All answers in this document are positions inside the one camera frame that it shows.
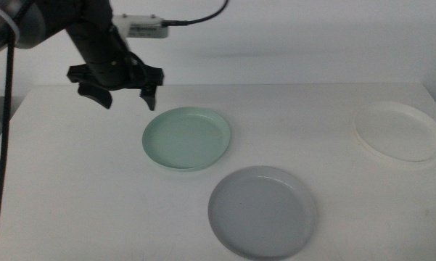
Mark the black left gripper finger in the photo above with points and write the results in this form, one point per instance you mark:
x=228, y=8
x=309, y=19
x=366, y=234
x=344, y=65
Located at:
x=98, y=95
x=149, y=96

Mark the mint green shallow bowl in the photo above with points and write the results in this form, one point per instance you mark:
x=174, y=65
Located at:
x=185, y=139

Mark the grey shallow bowl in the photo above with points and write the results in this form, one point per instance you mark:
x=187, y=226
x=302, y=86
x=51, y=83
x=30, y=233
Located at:
x=261, y=214

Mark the white shallow bowl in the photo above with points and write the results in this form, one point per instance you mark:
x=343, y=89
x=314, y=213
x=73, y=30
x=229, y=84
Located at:
x=399, y=132

